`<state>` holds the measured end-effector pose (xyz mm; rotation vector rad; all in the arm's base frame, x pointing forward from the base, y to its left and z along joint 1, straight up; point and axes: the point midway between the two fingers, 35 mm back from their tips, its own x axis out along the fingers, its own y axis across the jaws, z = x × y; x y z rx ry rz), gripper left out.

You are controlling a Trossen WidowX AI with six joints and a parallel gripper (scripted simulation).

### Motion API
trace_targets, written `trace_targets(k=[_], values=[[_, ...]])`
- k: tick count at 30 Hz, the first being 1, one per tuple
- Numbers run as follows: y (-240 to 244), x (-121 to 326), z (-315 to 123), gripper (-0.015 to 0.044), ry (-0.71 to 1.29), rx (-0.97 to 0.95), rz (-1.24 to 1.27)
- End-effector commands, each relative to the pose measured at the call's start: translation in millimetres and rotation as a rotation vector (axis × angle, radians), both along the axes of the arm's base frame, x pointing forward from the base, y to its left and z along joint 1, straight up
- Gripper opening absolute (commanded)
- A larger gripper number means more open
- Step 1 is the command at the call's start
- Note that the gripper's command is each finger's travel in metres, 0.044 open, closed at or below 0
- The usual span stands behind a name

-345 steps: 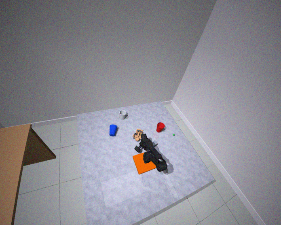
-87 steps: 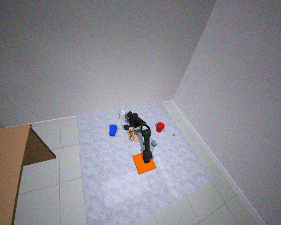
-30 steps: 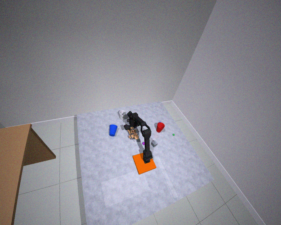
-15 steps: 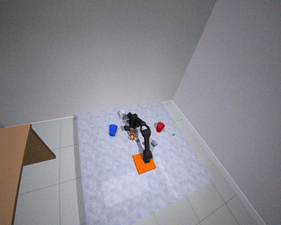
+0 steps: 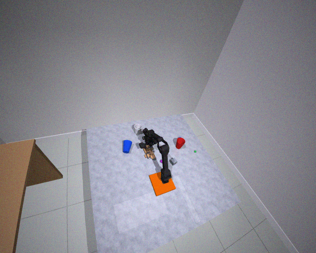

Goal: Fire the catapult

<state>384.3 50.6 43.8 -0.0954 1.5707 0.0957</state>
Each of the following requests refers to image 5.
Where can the blue plastic cup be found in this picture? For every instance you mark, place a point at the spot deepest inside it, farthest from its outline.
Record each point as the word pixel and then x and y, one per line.
pixel 127 145

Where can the red cup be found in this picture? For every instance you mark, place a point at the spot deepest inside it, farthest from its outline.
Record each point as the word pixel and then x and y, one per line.
pixel 180 142

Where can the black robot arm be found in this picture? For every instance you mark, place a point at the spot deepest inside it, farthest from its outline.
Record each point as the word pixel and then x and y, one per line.
pixel 164 150

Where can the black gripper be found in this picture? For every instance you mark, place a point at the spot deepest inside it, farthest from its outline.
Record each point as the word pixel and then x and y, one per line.
pixel 151 143

